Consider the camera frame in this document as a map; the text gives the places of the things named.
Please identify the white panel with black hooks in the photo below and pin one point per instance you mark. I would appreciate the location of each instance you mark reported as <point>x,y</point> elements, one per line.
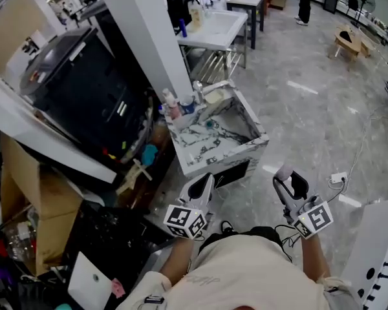
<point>375,257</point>

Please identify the marble sink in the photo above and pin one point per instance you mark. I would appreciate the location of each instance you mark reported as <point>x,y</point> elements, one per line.
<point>213,144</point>

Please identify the white power strip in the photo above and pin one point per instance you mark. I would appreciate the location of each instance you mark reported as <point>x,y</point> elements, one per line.
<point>339,178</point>

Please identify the person's right forearm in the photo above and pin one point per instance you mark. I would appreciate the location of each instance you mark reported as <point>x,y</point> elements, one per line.
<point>313,257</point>

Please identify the teal cloth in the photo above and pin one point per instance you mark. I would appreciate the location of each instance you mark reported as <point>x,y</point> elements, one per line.
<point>149,153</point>

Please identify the white flat box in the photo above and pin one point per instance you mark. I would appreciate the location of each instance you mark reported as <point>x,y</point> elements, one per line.
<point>87,279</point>

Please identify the large black machine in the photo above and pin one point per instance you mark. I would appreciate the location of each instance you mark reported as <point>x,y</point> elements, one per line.
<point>84,92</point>

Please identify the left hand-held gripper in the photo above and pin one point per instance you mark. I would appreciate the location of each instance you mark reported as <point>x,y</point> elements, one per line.
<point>184,220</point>

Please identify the white washbasin on metal stand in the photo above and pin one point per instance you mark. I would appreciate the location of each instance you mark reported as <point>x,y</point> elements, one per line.
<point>220,27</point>

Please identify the person's beige shirt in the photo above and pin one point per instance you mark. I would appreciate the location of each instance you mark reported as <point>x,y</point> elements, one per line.
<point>245,276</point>

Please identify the blue cup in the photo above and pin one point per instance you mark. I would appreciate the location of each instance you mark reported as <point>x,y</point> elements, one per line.
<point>187,106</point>

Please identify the cardboard box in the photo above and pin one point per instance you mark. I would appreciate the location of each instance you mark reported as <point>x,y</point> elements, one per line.
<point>51,205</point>

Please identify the wooden cross piece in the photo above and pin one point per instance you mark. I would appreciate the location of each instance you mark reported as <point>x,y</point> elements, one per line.
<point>134,176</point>

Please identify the chrome faucet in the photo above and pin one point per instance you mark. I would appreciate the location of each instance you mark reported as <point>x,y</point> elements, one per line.
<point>198,90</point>

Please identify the person's left forearm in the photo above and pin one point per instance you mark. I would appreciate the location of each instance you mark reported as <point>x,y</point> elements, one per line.
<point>176,258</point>

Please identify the low wooden table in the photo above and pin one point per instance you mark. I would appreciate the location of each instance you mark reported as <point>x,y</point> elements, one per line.
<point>347,42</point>

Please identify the pink bottle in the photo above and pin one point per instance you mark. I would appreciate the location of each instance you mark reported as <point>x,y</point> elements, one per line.
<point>172,107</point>

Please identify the pink bar of soap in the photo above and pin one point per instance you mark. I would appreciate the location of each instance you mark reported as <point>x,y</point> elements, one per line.
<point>283,172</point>

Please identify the black standing fan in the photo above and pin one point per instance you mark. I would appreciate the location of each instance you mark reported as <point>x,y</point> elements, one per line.
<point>365,0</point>

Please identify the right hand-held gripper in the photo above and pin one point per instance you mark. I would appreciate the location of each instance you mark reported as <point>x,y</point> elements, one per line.
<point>313,220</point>

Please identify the beige soap dish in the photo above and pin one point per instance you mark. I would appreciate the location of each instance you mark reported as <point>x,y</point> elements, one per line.
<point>214,97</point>

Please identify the blue bottle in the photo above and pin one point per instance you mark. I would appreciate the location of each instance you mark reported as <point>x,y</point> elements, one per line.
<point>183,27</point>

